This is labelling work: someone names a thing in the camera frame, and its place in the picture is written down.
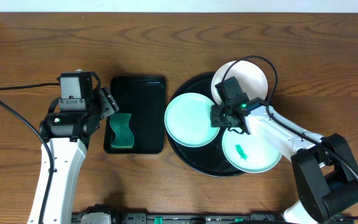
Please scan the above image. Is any green scrubbing sponge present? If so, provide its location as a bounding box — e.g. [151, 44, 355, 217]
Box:
[109, 113, 134, 149]

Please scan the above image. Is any mint plate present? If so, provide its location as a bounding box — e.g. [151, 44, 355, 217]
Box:
[164, 93, 220, 147]
[221, 130, 282, 173]

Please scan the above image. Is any black round tray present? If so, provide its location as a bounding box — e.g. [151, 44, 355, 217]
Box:
[167, 72, 245, 177]

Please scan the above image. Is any mint plate bottom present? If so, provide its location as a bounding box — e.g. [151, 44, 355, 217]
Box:
[221, 130, 282, 173]

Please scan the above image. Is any black rectangular water tray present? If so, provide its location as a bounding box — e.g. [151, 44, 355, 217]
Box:
[104, 76, 166, 154]

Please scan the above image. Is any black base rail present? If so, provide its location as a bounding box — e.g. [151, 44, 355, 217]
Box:
[71, 204, 286, 224]

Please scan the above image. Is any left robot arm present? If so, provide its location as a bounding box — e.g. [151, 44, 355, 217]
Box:
[28, 97, 90, 223]

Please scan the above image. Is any white plate top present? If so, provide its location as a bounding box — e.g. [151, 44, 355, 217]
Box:
[211, 61, 268, 105]

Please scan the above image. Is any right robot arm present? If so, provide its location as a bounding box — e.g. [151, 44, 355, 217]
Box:
[211, 93, 358, 223]

